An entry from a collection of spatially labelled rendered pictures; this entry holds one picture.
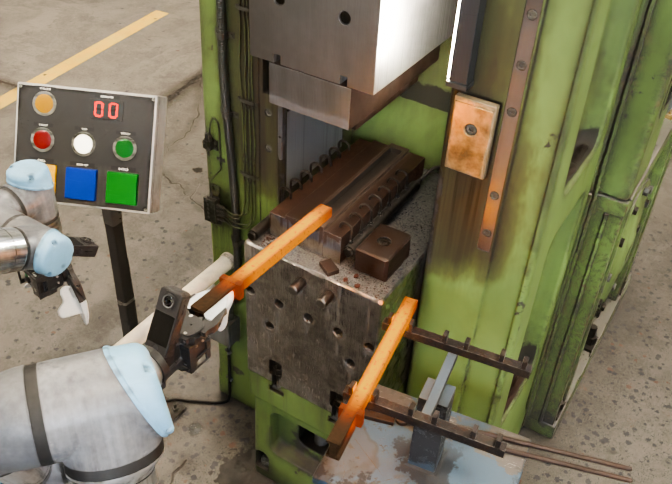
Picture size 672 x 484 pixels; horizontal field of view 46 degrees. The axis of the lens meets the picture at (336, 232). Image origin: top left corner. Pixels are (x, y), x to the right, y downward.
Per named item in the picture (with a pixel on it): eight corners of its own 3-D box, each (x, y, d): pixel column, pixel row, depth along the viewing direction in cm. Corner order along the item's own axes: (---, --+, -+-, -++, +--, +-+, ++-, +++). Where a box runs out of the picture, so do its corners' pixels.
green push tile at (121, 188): (135, 206, 186) (137, 174, 185) (104, 202, 186) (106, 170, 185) (137, 205, 188) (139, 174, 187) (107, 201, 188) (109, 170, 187)
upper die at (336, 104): (348, 131, 161) (351, 89, 155) (269, 102, 169) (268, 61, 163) (438, 59, 190) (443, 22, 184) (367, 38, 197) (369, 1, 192)
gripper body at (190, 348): (181, 337, 140) (133, 378, 132) (177, 301, 135) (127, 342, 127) (215, 354, 137) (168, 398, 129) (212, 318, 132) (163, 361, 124)
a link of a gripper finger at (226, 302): (232, 311, 144) (198, 339, 138) (231, 286, 141) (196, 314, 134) (245, 318, 143) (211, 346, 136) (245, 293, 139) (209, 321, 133)
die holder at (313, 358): (367, 432, 200) (381, 302, 172) (246, 369, 215) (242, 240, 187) (459, 308, 238) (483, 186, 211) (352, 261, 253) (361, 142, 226)
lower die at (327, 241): (339, 264, 182) (341, 235, 177) (269, 233, 190) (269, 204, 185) (421, 181, 211) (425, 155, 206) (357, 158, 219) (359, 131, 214)
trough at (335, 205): (323, 232, 180) (323, 227, 179) (304, 224, 182) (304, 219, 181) (408, 153, 209) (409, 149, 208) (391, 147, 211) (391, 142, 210)
